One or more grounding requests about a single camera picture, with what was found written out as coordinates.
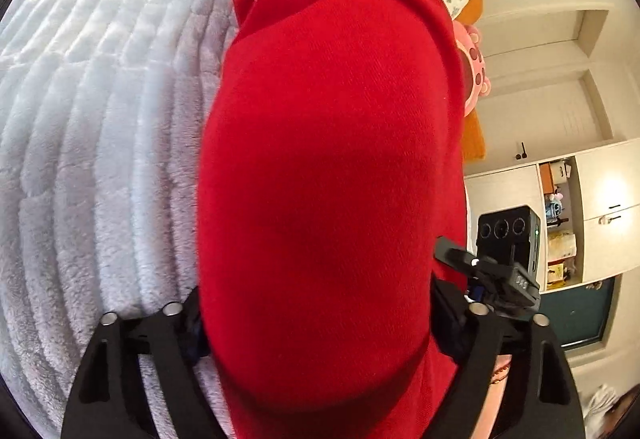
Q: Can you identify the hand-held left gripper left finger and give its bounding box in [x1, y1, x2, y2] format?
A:
[61, 286, 231, 439]

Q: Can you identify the yellowish bag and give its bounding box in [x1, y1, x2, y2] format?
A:
[547, 229, 574, 261]

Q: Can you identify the white fabric item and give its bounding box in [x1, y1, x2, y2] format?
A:
[586, 384, 623, 435]

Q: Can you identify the person's right forearm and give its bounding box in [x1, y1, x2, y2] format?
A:
[470, 351, 516, 439]

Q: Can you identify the light blue quilted bed blanket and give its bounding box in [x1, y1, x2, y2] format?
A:
[0, 0, 281, 439]

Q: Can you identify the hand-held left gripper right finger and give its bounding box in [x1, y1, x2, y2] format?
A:
[425, 276, 586, 439]

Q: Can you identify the white cabinet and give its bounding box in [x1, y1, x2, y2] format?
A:
[465, 139, 640, 295]

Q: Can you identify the dark green door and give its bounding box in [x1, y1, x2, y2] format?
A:
[540, 276, 616, 350]

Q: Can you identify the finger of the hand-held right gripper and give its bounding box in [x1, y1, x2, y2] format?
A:
[434, 236, 481, 272]

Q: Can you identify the pink plush toy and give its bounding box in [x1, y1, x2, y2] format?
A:
[452, 21, 493, 114]

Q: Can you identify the red buttoned knit coat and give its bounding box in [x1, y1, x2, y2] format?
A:
[197, 0, 473, 439]

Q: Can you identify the orange box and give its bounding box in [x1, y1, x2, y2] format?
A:
[542, 161, 572, 186]

